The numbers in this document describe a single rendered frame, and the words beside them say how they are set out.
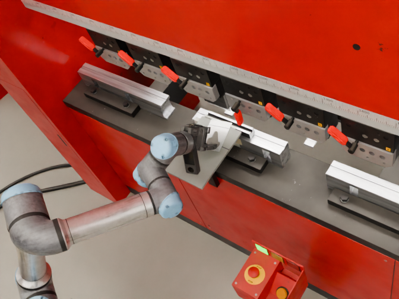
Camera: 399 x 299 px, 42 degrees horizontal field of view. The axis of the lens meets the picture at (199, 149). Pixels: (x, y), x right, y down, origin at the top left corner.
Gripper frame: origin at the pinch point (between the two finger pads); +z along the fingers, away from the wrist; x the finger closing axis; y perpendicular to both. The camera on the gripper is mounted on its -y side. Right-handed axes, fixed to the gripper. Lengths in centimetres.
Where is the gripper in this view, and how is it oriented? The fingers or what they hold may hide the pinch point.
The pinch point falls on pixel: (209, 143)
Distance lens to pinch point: 186.3
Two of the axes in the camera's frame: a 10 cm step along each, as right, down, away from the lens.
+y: 1.3, -9.8, -1.7
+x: -8.9, -1.9, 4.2
